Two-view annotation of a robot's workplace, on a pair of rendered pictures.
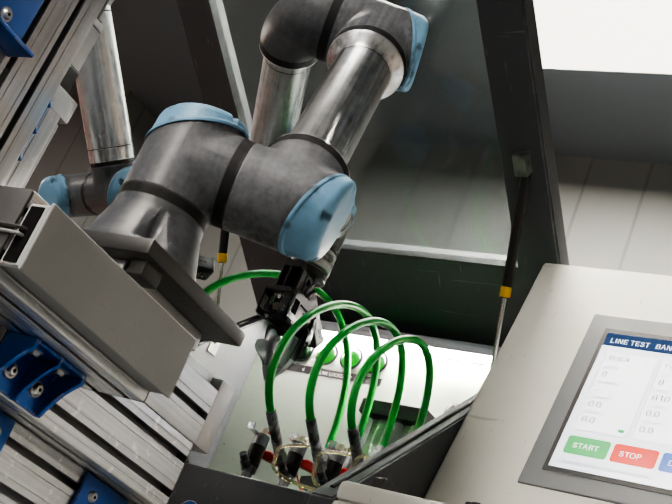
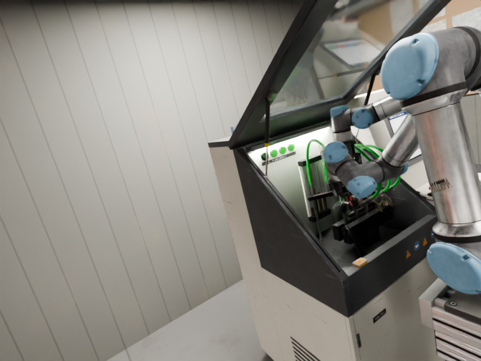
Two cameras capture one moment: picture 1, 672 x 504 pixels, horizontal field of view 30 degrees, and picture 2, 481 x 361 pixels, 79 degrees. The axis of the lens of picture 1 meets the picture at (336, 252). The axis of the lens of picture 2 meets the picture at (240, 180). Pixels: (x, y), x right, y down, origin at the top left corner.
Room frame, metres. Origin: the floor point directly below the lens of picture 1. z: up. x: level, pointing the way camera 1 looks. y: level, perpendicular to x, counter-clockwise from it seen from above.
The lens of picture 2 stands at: (1.98, 1.40, 1.61)
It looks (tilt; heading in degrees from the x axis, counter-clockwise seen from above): 12 degrees down; 295
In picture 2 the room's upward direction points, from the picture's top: 14 degrees counter-clockwise
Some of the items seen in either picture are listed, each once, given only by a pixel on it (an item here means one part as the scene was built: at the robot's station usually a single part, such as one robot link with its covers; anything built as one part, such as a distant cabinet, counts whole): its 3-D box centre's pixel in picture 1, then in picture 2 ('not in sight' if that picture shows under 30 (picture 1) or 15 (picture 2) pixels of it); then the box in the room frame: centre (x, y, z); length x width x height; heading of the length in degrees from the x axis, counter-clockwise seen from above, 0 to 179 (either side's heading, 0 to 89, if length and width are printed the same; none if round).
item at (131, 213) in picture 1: (147, 241); not in sight; (1.42, 0.22, 1.09); 0.15 x 0.15 x 0.10
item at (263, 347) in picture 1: (264, 351); not in sight; (2.07, 0.05, 1.22); 0.06 x 0.03 x 0.09; 143
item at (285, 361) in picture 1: (279, 354); not in sight; (2.05, 0.02, 1.22); 0.06 x 0.03 x 0.09; 143
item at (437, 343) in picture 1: (390, 338); (293, 136); (2.33, -0.17, 1.43); 0.54 x 0.03 x 0.02; 53
